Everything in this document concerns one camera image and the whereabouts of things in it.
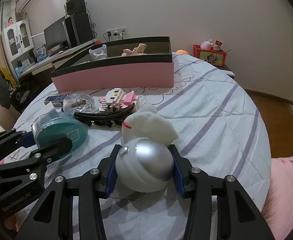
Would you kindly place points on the white wall power outlet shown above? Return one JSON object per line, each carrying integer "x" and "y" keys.
{"x": 116, "y": 34}

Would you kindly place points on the pink white block figure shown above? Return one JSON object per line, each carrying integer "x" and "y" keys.
{"x": 117, "y": 99}

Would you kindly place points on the pink quilt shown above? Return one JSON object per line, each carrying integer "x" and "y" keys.
{"x": 278, "y": 207}

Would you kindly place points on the pink plush in crate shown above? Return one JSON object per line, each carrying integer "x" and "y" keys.
{"x": 207, "y": 45}

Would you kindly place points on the white cup in box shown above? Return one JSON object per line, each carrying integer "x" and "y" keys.
{"x": 99, "y": 53}

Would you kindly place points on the black yellow jacket on chair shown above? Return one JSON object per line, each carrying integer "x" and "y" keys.
{"x": 12, "y": 94}

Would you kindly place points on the black hair clip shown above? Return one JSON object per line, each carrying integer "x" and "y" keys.
{"x": 105, "y": 119}

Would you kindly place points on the black computer monitor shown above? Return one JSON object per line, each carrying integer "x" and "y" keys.
{"x": 55, "y": 35}

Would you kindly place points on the white glass door cabinet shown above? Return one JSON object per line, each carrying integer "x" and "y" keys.
{"x": 17, "y": 39}

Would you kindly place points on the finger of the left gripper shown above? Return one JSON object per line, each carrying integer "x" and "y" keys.
{"x": 12, "y": 140}
{"x": 45, "y": 155}

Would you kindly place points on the orange octopus plush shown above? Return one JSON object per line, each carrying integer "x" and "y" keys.
{"x": 182, "y": 52}

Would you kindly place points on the black computer tower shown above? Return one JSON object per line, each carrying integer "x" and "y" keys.
{"x": 78, "y": 29}

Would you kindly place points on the pink doll in box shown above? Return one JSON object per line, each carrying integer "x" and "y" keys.
{"x": 139, "y": 50}

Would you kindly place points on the teal round clear container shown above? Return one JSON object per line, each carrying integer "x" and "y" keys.
{"x": 50, "y": 127}

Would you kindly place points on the blue small carton box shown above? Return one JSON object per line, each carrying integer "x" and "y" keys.
{"x": 55, "y": 100}

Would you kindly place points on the red toy crate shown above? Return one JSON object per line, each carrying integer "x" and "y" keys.
{"x": 216, "y": 58}

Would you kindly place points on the black speaker box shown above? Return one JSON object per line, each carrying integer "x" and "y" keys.
{"x": 75, "y": 7}

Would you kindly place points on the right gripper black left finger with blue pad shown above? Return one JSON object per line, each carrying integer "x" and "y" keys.
{"x": 51, "y": 216}

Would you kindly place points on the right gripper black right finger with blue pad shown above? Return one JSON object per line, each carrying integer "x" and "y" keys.
{"x": 238, "y": 216}

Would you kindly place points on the white striped bed sheet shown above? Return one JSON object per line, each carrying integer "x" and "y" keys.
{"x": 220, "y": 131}

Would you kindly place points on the silver white egg toy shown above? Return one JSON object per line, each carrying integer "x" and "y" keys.
{"x": 144, "y": 165}

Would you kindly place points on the white desk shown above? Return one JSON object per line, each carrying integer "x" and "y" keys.
{"x": 53, "y": 58}

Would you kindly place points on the pink and black storage box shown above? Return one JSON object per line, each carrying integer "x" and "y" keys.
{"x": 154, "y": 69}

